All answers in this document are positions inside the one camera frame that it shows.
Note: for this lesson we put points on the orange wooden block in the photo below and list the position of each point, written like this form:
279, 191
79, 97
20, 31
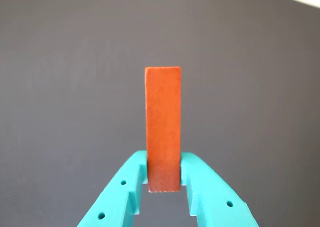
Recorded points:
163, 127

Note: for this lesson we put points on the dark grey table mat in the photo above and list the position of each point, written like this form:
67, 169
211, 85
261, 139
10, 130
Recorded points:
75, 87

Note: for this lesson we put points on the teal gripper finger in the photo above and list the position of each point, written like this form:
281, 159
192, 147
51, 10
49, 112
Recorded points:
212, 197
117, 194

